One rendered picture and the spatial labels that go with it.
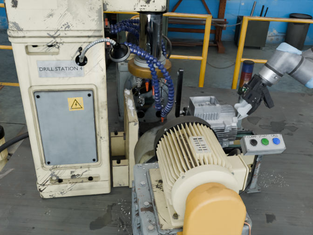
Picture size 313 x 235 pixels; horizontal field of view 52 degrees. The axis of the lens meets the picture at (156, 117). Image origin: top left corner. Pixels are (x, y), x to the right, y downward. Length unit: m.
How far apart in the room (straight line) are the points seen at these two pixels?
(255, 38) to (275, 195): 4.87
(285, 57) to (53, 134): 0.96
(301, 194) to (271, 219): 0.24
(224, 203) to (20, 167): 1.20
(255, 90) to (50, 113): 0.84
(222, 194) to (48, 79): 0.74
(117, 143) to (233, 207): 1.02
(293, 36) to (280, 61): 5.11
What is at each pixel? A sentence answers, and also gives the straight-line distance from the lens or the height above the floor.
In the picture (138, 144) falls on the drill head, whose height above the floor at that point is 1.10.
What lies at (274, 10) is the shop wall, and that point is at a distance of 6.71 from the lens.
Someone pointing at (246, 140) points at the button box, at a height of 1.07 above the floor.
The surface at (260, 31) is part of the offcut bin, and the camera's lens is 6.22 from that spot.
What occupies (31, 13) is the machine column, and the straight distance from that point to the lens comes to 1.11.
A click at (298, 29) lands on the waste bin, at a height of 0.39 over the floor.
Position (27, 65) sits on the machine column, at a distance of 1.16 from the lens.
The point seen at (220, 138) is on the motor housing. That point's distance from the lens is 1.49.
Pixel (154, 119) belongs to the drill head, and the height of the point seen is 0.94.
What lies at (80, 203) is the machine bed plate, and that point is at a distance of 1.43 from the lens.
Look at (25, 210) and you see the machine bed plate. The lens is 1.46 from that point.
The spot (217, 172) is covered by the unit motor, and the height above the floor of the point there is 1.35.
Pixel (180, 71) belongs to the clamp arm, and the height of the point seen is 1.25.
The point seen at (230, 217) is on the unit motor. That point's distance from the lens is 0.72.
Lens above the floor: 1.80
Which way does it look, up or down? 30 degrees down
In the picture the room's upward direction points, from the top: 3 degrees clockwise
